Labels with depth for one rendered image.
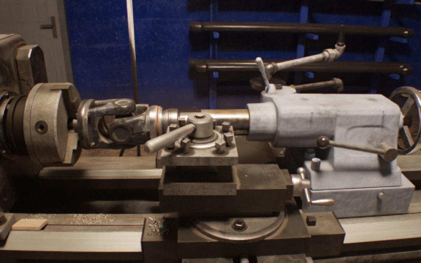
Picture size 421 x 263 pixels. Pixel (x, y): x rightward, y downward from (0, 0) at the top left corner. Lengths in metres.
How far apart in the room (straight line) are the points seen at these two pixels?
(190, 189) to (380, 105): 0.61
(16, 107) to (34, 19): 3.26
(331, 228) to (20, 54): 1.07
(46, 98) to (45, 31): 3.29
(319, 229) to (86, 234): 0.64
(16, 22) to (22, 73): 3.19
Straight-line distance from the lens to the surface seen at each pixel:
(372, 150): 1.03
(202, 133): 0.77
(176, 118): 0.97
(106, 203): 1.32
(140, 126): 0.96
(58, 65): 4.29
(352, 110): 1.03
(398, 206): 1.18
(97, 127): 1.01
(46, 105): 0.98
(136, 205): 1.29
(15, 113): 1.06
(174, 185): 0.77
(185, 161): 0.74
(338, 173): 1.04
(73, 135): 1.04
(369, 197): 1.10
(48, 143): 0.98
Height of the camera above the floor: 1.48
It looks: 24 degrees down
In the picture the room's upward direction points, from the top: 1 degrees clockwise
